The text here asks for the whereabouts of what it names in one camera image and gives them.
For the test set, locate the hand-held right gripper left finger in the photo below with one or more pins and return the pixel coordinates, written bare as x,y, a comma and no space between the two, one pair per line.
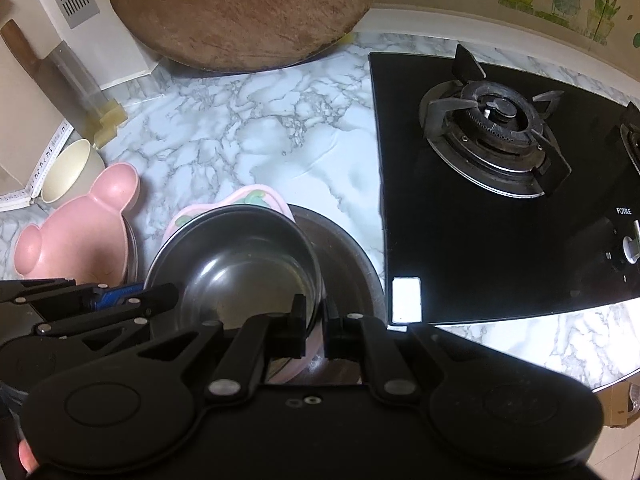
297,327

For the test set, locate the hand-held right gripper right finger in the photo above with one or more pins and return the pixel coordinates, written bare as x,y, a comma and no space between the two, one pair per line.
334,335

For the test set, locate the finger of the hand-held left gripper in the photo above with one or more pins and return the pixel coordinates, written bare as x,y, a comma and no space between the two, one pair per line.
155,297
117,294

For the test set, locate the large stainless steel bowl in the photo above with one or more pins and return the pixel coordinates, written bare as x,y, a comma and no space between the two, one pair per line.
350,270

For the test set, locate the pink bear-shaped bowl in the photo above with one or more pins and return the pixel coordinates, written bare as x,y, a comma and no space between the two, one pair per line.
75,230

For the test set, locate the small stainless steel bowl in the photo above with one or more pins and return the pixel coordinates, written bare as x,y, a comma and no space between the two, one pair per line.
235,260

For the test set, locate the pink plate with green print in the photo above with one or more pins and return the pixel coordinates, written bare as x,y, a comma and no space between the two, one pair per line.
250,194

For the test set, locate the person's right hand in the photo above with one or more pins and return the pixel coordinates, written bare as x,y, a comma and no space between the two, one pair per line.
29,457

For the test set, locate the white stove label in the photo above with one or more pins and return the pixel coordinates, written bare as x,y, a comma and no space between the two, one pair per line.
406,300

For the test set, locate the cream cup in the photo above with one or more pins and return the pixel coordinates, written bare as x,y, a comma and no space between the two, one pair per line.
70,175

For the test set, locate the white ruled strip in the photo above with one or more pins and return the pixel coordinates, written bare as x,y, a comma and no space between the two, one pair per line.
47,160

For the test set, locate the black glass gas stove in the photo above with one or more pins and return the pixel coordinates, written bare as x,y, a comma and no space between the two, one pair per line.
475,245

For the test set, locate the pale yellow block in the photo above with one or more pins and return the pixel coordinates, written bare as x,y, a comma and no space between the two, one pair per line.
107,122

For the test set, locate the gas burner with pan support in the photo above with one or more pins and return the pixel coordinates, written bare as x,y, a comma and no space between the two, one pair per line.
632,135
495,125

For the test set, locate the cardboard box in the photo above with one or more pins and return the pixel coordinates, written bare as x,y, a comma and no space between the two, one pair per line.
620,407

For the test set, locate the round wooden cutting board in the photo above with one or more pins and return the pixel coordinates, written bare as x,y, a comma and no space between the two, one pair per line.
240,10

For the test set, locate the silver stove knob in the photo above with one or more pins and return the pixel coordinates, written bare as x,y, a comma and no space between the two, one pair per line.
632,250

